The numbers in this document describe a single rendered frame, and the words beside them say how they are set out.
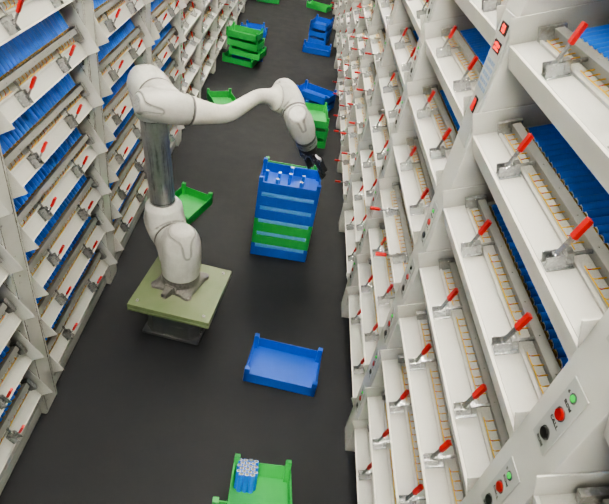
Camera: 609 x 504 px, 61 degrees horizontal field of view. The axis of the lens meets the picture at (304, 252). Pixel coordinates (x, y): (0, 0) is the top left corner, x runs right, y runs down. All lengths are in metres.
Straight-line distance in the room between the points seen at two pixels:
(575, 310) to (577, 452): 0.18
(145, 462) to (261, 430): 0.43
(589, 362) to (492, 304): 0.35
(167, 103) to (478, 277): 1.13
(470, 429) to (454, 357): 0.18
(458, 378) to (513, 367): 0.23
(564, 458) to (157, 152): 1.66
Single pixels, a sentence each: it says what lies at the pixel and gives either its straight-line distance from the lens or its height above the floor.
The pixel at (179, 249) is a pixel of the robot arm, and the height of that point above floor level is 0.46.
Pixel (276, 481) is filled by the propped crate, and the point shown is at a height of 0.01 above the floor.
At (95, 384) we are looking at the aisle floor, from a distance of 2.21.
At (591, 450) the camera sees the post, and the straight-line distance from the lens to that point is 0.76.
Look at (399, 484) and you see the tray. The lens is 1.44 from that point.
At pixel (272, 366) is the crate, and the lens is 2.25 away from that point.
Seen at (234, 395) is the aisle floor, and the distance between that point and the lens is 2.15.
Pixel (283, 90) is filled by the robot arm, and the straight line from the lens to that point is 2.11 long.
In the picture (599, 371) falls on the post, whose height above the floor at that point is 1.33.
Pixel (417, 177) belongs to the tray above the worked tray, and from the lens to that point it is 1.77.
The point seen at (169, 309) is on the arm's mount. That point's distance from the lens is 2.12.
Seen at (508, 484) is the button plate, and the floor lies 1.07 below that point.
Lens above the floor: 1.76
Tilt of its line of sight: 38 degrees down
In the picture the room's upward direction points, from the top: 12 degrees clockwise
